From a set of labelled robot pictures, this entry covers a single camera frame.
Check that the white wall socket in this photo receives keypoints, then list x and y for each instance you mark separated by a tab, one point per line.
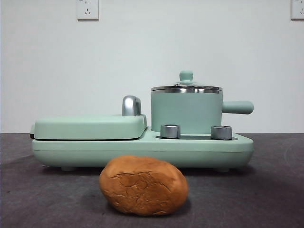
298	9
87	9

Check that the glass pot lid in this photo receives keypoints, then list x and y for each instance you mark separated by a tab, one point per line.
187	76

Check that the brown potato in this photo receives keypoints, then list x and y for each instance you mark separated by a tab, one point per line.
142	187

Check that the silver control knob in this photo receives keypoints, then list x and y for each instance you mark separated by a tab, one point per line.
221	133
170	131

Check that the mint green breakfast machine base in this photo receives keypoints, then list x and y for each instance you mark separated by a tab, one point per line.
142	152

